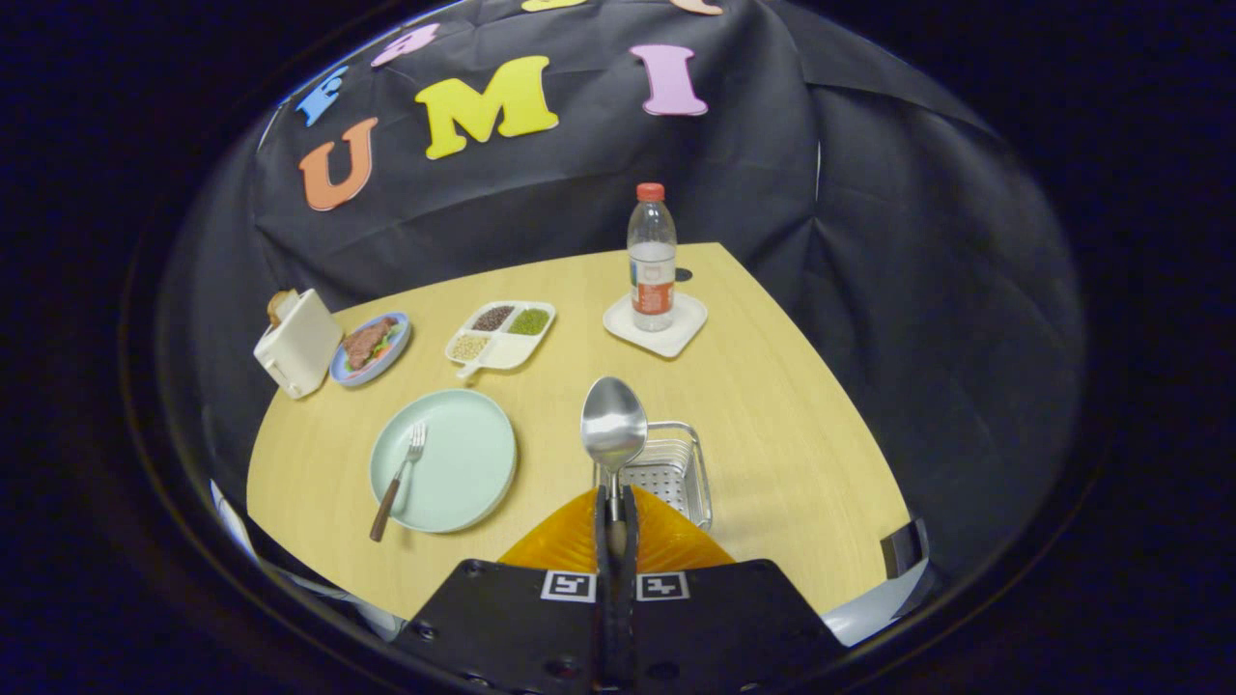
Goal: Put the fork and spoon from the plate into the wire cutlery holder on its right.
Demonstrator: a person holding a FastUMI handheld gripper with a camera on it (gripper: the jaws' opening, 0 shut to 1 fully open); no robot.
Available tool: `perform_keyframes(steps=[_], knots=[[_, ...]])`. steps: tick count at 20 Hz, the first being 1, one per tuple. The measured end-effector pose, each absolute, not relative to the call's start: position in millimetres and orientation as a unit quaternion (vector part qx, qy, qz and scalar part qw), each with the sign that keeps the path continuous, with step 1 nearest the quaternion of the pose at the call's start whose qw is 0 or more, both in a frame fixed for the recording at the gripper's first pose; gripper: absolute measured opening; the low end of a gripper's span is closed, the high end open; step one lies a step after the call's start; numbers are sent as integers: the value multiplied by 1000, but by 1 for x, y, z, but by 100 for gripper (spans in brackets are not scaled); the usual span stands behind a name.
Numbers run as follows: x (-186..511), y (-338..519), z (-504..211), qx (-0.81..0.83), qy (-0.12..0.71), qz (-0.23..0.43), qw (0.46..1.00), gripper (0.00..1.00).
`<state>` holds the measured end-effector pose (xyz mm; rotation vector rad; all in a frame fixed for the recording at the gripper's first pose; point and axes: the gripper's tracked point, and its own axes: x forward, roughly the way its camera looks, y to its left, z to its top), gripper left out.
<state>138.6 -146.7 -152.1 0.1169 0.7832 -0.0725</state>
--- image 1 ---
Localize white square coaster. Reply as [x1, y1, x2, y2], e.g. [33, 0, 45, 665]
[603, 292, 709, 360]

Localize metal wire basket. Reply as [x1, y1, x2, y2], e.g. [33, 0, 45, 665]
[594, 421, 714, 532]

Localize spoon with brown handle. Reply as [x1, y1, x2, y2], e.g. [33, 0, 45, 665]
[580, 375, 649, 556]

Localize light green plate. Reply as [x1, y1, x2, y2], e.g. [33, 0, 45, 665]
[369, 389, 519, 535]

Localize white divided dish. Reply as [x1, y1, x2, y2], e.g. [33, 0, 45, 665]
[444, 299, 557, 379]

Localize brown steak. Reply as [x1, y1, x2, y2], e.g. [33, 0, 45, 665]
[342, 317, 399, 372]

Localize clear bottle with red cap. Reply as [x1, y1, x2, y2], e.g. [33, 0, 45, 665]
[627, 182, 678, 333]

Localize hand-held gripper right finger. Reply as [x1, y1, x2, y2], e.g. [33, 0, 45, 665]
[618, 486, 848, 695]

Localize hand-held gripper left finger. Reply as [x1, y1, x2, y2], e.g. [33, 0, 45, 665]
[391, 486, 619, 695]

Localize fork with brown handle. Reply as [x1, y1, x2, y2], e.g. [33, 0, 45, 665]
[369, 422, 428, 543]

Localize black backdrop cloth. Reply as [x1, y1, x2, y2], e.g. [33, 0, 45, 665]
[159, 0, 1087, 580]

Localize blue plate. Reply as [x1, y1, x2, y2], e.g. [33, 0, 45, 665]
[329, 311, 412, 388]

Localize white toaster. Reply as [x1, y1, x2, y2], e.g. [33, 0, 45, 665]
[253, 289, 345, 401]

